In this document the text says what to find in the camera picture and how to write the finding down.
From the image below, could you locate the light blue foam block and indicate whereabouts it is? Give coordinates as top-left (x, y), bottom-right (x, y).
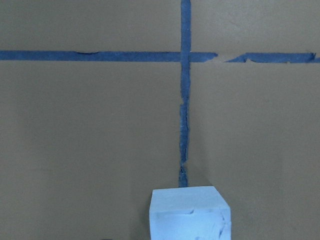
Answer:
top-left (149, 186), bottom-right (232, 240)

